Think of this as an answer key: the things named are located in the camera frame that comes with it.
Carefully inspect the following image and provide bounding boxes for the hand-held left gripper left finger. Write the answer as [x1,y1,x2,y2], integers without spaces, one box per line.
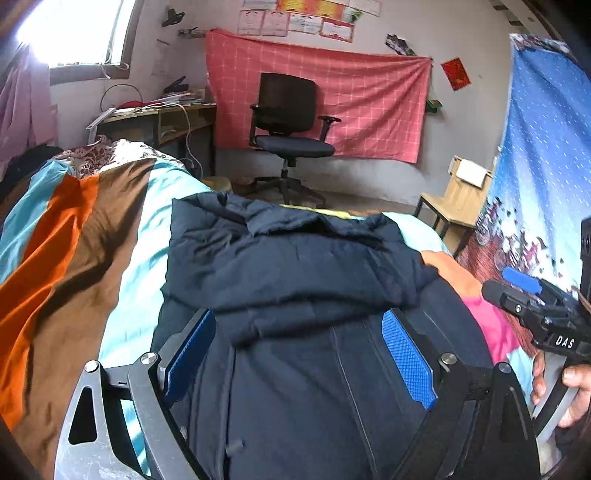
[54,308,218,480]

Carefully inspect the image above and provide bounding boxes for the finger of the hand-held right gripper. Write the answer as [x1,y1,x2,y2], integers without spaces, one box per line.
[481,280,561,326]
[502,267,571,303]

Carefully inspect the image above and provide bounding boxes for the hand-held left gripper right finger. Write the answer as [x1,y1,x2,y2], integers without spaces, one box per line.
[381,308,541,480]

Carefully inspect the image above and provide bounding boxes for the navy padded jacket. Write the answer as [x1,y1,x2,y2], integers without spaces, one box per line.
[154,191,496,480]

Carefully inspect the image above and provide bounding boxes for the black clothes heap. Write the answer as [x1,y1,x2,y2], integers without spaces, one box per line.
[0,144,66,205]

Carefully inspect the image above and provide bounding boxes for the person's right hand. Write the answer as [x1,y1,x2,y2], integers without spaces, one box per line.
[530,350,591,429]

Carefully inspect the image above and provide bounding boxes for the wooden chair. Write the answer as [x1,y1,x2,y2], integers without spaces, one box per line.
[412,155,496,260]

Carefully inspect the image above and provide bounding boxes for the white box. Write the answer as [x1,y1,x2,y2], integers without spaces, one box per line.
[454,159,493,188]

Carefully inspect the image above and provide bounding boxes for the blue printed curtain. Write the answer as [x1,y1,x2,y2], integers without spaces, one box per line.
[456,33,591,324]

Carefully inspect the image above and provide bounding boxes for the colourful striped blanket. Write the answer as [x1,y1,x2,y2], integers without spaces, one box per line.
[0,154,539,480]

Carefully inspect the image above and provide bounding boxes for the wooden desk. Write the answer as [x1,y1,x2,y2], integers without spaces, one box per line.
[95,102,218,180]

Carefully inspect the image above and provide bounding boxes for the white slatted stand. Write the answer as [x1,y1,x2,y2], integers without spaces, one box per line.
[86,107,117,140]

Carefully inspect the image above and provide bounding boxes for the black office chair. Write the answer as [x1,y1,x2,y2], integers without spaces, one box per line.
[249,72,343,209]

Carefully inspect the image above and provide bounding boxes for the stack of papers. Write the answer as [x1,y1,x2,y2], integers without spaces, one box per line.
[137,91,205,110]

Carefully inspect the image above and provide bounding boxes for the pink hanging curtain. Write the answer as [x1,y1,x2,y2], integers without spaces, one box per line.
[0,41,59,155]

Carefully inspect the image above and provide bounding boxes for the window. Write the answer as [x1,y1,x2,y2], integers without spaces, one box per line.
[13,0,145,86]

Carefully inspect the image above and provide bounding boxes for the red paper wall decoration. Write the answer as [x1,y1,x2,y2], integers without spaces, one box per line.
[440,57,472,91]

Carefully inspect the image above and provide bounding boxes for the white cable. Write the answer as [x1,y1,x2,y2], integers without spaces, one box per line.
[177,103,205,175]

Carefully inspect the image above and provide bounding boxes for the pink checked wall cloth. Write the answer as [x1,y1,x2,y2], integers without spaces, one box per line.
[204,28,434,165]

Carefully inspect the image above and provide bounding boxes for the wall photos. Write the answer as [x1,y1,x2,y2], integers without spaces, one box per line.
[385,33,419,57]

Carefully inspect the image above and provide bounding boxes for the thin wire hoop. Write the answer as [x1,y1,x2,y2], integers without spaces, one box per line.
[100,84,142,110]

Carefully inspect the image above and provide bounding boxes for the group of wall certificates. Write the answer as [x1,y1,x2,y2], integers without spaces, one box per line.
[237,0,385,44]

